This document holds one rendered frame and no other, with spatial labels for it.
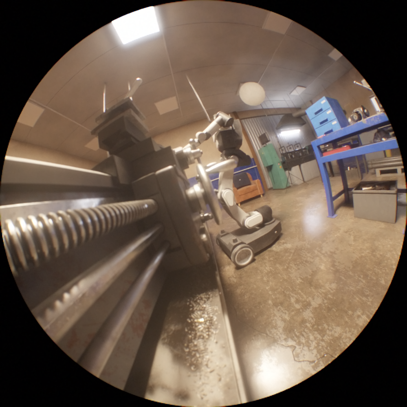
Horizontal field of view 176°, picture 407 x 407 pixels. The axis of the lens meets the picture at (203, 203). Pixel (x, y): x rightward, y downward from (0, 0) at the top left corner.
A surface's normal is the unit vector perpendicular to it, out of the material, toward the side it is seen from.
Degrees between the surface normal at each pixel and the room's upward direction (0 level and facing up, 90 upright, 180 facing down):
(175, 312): 0
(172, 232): 90
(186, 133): 90
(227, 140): 99
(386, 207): 90
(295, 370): 0
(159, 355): 0
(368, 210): 90
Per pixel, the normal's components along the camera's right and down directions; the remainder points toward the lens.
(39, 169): 0.94, -0.34
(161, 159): 0.02, 0.07
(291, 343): -0.34, -0.94
